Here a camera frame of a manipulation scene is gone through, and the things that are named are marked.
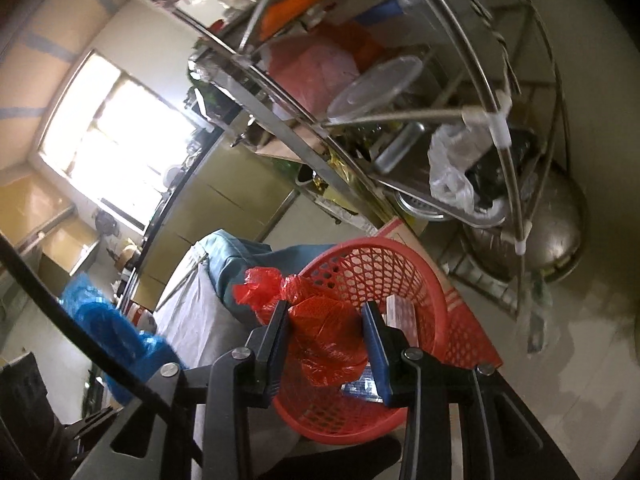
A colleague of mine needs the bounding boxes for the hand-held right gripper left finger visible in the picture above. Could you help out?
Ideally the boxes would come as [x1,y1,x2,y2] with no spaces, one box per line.
[70,300,291,480]

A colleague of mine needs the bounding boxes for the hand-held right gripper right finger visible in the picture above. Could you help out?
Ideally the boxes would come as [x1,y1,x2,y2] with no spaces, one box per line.
[362,302,582,480]

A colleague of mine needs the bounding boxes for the red plastic bag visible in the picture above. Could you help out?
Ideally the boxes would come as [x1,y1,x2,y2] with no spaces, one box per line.
[232,267,371,387]

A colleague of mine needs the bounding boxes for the red plastic basket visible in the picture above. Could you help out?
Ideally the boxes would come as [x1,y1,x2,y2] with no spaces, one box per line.
[272,237,451,446]

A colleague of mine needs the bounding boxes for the blue plastic bag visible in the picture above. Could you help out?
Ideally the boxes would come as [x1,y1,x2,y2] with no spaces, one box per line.
[59,273,182,408]

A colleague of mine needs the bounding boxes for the small blue box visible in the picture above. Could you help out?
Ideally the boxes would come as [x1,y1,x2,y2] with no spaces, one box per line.
[339,364,387,404]

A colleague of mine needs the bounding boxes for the grey tablecloth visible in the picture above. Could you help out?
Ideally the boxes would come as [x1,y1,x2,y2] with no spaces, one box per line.
[154,249,266,480]

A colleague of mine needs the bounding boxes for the blue tablecloth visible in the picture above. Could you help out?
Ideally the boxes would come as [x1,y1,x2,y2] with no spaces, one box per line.
[194,229,323,328]

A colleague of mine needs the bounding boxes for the yellow base cabinets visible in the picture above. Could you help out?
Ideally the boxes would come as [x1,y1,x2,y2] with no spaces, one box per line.
[131,131,302,312]

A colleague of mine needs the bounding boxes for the white plastic bag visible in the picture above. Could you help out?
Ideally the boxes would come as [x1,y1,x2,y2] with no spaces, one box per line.
[428,120,506,213]

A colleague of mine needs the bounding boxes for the metal tray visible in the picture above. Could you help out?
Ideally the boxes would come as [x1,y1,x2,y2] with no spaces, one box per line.
[372,120,453,196]

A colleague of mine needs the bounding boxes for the large steel pot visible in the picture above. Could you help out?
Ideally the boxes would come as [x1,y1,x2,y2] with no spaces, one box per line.
[461,159,589,282]

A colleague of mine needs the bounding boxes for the metal rack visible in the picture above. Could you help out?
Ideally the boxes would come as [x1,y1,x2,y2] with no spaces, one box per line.
[149,0,572,312]

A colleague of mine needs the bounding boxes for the clear plastic lid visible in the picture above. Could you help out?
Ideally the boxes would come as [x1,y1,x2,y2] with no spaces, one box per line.
[326,55,425,127]

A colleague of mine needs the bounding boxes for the window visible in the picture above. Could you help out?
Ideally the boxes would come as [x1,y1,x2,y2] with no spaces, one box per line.
[37,49,202,227]

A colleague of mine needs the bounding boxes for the pink plastic bag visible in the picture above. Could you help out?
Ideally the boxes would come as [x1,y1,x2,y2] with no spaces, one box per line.
[267,20,386,116]

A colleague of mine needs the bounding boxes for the black cable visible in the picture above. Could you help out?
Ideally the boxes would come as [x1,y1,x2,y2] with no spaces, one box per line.
[0,232,172,407]

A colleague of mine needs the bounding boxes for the yellow wall cabinets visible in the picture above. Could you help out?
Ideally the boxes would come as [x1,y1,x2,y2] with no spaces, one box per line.
[0,169,102,302]

